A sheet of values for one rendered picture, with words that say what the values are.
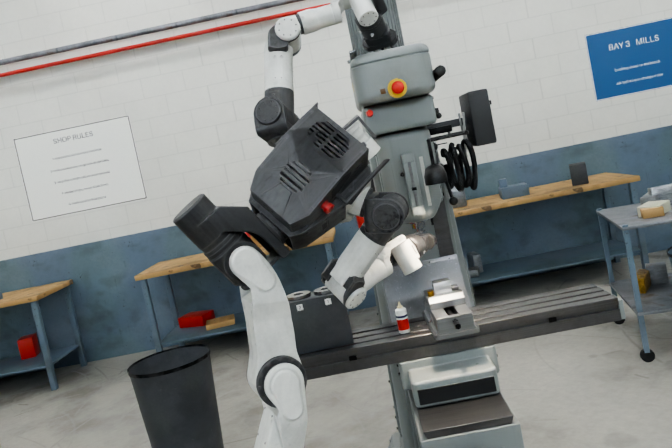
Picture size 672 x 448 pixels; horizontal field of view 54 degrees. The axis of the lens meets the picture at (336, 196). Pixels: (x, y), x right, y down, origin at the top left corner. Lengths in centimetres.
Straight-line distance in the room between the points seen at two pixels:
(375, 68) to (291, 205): 60
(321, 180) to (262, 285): 33
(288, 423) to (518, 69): 533
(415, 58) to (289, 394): 108
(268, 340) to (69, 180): 543
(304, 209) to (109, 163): 533
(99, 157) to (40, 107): 77
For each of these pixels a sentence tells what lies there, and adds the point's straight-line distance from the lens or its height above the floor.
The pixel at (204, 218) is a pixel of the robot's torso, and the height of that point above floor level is 150.
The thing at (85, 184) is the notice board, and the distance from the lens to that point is 705.
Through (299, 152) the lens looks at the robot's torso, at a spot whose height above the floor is 162.
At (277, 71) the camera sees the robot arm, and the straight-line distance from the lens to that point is 202.
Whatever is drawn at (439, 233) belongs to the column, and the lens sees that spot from 272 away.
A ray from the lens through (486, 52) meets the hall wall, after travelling 670.
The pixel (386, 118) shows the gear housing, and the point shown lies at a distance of 219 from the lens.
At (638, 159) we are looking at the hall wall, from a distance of 708.
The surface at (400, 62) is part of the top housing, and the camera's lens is 211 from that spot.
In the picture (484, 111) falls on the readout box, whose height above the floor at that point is 164.
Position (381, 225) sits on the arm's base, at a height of 138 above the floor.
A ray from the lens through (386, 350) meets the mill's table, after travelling 231.
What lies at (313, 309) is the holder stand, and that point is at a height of 108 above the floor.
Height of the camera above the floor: 160
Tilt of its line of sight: 4 degrees down
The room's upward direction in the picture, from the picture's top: 12 degrees counter-clockwise
